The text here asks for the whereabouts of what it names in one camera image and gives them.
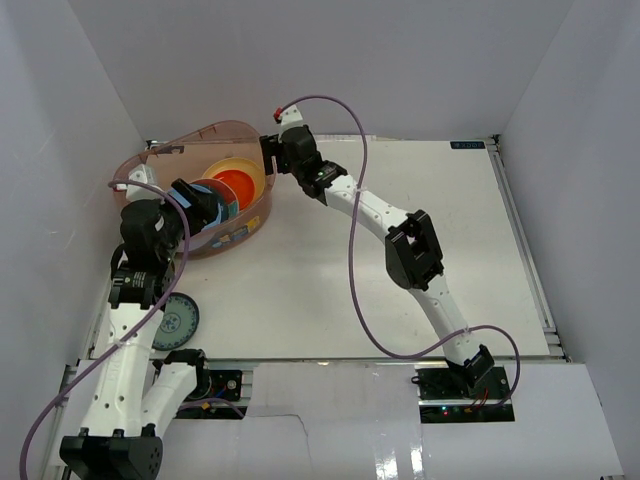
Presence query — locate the red plate with teal waves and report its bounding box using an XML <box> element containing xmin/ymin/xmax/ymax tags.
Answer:
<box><xmin>194</xmin><ymin>178</ymin><xmax>239</xmax><ymax>220</ymax></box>

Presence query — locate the beige plastic plate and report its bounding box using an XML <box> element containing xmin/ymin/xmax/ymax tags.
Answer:
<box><xmin>203</xmin><ymin>157</ymin><xmax>266</xmax><ymax>205</ymax></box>

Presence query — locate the orange plastic plate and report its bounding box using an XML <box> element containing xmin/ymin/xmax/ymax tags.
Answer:
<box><xmin>214</xmin><ymin>169</ymin><xmax>255</xmax><ymax>211</ymax></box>

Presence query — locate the light blue plastic plate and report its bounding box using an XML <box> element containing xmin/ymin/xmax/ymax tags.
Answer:
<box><xmin>168</xmin><ymin>183</ymin><xmax>228</xmax><ymax>234</ymax></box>

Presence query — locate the dark teal ceramic plate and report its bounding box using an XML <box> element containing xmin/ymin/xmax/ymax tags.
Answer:
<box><xmin>215</xmin><ymin>193</ymin><xmax>230</xmax><ymax>224</ymax></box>

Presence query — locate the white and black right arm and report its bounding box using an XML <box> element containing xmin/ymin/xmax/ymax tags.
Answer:
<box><xmin>259</xmin><ymin>125</ymin><xmax>494</xmax><ymax>399</ymax></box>

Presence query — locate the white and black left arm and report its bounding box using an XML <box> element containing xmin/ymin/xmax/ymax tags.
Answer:
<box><xmin>59</xmin><ymin>179</ymin><xmax>219</xmax><ymax>479</ymax></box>

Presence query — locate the pink translucent plastic bin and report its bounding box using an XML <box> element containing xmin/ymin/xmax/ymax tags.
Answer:
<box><xmin>114</xmin><ymin>120</ymin><xmax>275</xmax><ymax>258</ymax></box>

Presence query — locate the blue and white porcelain plate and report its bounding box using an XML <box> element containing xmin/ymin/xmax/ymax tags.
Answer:
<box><xmin>152</xmin><ymin>292</ymin><xmax>200</xmax><ymax>351</ymax></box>

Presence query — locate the small blue label sticker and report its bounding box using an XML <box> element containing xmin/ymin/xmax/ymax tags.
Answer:
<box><xmin>450</xmin><ymin>141</ymin><xmax>486</xmax><ymax>150</ymax></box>

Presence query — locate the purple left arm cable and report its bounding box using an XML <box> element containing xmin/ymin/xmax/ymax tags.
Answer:
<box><xmin>18</xmin><ymin>180</ymin><xmax>246</xmax><ymax>480</ymax></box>

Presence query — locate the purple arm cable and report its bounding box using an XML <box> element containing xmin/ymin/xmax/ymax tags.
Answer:
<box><xmin>18</xmin><ymin>180</ymin><xmax>246</xmax><ymax>480</ymax></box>
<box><xmin>284</xmin><ymin>94</ymin><xmax>522</xmax><ymax>409</ymax></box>

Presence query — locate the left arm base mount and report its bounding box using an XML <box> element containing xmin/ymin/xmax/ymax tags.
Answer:
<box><xmin>149</xmin><ymin>367</ymin><xmax>257</xmax><ymax>420</ymax></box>

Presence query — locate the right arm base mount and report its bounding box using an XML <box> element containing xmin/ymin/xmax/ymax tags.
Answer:
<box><xmin>411</xmin><ymin>367</ymin><xmax>515</xmax><ymax>424</ymax></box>

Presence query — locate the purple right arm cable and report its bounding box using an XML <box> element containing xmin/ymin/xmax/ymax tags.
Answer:
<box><xmin>284</xmin><ymin>94</ymin><xmax>522</xmax><ymax>409</ymax></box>

